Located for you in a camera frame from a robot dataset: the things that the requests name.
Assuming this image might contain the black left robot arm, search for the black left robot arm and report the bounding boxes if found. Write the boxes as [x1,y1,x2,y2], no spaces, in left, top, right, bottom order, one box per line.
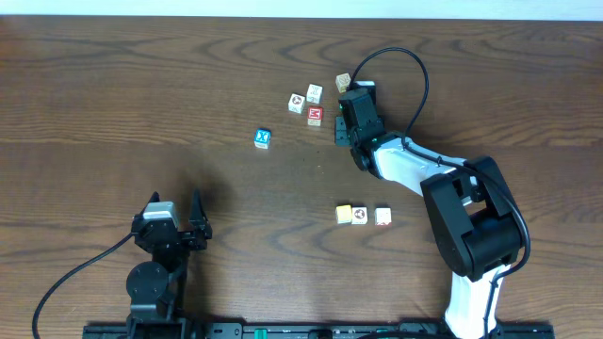
[126,190,213,324]

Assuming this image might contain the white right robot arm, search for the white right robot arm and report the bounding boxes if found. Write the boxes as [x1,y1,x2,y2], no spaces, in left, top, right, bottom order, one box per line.
[339,88,531,338]

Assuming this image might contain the red M wooden block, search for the red M wooden block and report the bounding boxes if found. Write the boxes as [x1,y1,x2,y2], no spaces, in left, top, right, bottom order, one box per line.
[307,106,323,126]

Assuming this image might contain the brown circle wooden block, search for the brown circle wooden block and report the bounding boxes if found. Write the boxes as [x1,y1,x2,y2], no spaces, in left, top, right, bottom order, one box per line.
[288,93,305,114]

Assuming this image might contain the soccer ball wooden block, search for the soccer ball wooden block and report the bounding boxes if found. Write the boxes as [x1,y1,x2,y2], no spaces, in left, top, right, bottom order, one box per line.
[351,207,368,225]

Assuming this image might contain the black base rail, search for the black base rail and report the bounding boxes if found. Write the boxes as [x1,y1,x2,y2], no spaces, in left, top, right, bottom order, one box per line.
[82,320,555,339]

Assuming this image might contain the yellow top wooden block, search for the yellow top wooden block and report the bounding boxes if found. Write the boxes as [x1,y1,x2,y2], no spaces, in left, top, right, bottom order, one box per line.
[335,204,353,224]

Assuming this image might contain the blue X wooden block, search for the blue X wooden block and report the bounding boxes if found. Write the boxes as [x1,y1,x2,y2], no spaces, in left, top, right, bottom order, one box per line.
[253,128,271,149]

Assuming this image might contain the blue sided wooden block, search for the blue sided wooden block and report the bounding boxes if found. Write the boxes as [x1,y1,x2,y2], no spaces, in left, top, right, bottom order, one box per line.
[306,84,323,105]

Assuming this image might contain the red A wooden block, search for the red A wooden block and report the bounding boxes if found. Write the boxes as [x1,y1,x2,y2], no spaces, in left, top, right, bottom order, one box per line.
[374,207,392,226]

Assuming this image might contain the yellow sided wooden block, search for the yellow sided wooden block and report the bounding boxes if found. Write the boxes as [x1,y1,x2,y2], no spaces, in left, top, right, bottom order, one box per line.
[335,73,350,93]

